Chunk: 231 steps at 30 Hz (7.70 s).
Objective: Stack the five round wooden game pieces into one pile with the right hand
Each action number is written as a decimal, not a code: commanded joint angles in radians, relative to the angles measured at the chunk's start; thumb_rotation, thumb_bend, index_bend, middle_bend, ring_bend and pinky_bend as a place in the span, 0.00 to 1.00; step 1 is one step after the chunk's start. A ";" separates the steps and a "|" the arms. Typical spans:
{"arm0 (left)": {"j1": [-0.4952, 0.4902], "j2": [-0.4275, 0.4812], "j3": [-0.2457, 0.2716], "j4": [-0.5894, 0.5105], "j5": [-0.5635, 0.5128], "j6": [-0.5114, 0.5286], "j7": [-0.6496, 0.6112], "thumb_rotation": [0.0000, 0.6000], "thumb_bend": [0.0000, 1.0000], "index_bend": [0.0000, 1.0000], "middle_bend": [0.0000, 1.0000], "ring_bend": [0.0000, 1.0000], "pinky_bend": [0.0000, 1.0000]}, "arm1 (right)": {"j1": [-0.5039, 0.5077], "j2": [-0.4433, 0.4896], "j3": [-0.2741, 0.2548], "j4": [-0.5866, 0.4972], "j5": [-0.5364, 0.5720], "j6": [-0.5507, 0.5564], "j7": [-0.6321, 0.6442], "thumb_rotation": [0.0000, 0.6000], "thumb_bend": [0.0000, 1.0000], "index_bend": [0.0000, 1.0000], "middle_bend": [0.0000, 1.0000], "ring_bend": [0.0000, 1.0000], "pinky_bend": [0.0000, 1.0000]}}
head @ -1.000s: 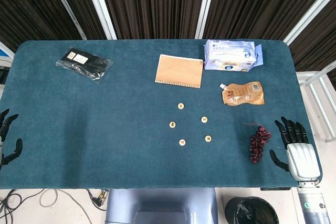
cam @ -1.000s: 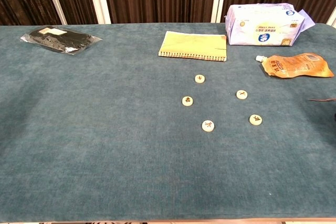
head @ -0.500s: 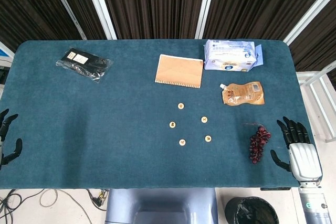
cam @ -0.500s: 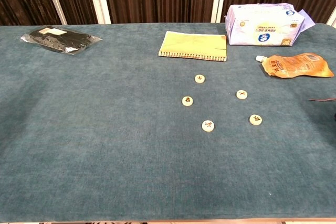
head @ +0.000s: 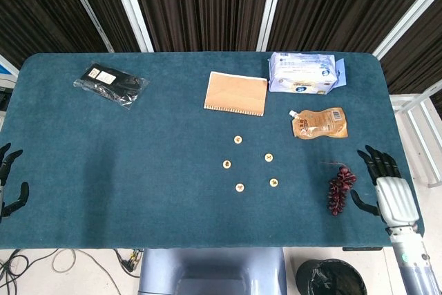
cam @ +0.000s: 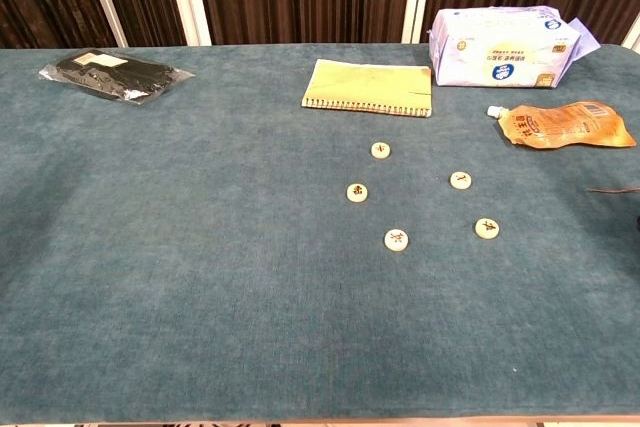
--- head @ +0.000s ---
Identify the black device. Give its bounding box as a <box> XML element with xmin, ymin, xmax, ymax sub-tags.
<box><xmin>0</xmin><ymin>79</ymin><xmax>17</xmax><ymax>118</ymax></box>

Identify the white tissue pack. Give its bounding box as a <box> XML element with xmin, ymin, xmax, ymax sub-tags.
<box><xmin>267</xmin><ymin>51</ymin><xmax>347</xmax><ymax>95</ymax></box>

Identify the dark brown pleated curtain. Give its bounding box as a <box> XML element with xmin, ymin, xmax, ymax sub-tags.
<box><xmin>0</xmin><ymin>0</ymin><xmax>442</xmax><ymax>116</ymax></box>

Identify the white metal rack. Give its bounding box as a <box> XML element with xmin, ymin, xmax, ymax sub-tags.
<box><xmin>389</xmin><ymin>79</ymin><xmax>442</xmax><ymax>189</ymax></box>

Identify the thin white partition post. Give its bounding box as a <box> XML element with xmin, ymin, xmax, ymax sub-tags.
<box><xmin>59</xmin><ymin>0</ymin><xmax>115</xmax><ymax>53</ymax></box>

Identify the black trash bin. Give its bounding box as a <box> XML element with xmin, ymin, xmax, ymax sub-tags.
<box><xmin>295</xmin><ymin>259</ymin><xmax>367</xmax><ymax>295</ymax></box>

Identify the blue felt table cover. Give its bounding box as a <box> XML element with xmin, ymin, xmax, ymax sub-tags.
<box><xmin>0</xmin><ymin>52</ymin><xmax>425</xmax><ymax>250</ymax></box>

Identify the spiral-bound paper notebook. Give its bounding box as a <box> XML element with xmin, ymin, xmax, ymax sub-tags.
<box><xmin>203</xmin><ymin>70</ymin><xmax>269</xmax><ymax>117</ymax></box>

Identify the blue and white board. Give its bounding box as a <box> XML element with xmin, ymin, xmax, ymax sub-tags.
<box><xmin>0</xmin><ymin>53</ymin><xmax>20</xmax><ymax>80</ymax></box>

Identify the black floor cable bundle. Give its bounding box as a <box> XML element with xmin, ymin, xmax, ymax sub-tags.
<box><xmin>0</xmin><ymin>248</ymin><xmax>59</xmax><ymax>295</ymax></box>

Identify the brown spout pouch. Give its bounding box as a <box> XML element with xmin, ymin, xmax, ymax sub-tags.
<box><xmin>289</xmin><ymin>107</ymin><xmax>349</xmax><ymax>140</ymax></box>

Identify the black garment in clear bag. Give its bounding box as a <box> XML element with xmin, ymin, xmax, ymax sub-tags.
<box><xmin>73</xmin><ymin>62</ymin><xmax>150</xmax><ymax>110</ymax></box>

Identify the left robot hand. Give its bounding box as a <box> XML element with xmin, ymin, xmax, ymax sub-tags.
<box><xmin>0</xmin><ymin>142</ymin><xmax>30</xmax><ymax>223</ymax></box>

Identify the black plug with cable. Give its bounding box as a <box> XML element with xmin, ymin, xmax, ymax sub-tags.
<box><xmin>113</xmin><ymin>248</ymin><xmax>144</xmax><ymax>279</ymax></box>

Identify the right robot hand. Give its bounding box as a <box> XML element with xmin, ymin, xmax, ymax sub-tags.
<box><xmin>349</xmin><ymin>144</ymin><xmax>421</xmax><ymax>232</ymax></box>

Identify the wide white partition post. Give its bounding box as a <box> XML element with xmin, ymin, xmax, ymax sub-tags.
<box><xmin>106</xmin><ymin>0</ymin><xmax>155</xmax><ymax>53</ymax></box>
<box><xmin>372</xmin><ymin>0</ymin><xmax>442</xmax><ymax>61</ymax></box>
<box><xmin>256</xmin><ymin>0</ymin><xmax>287</xmax><ymax>53</ymax></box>

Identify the white floor cable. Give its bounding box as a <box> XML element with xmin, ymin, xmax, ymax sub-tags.
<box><xmin>51</xmin><ymin>248</ymin><xmax>122</xmax><ymax>295</ymax></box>

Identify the dark red grape bunch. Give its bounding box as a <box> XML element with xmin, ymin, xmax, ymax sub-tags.
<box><xmin>319</xmin><ymin>161</ymin><xmax>358</xmax><ymax>217</ymax></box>

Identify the blue-grey robot torso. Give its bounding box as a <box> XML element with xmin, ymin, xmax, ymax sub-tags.
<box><xmin>137</xmin><ymin>247</ymin><xmax>288</xmax><ymax>295</ymax></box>

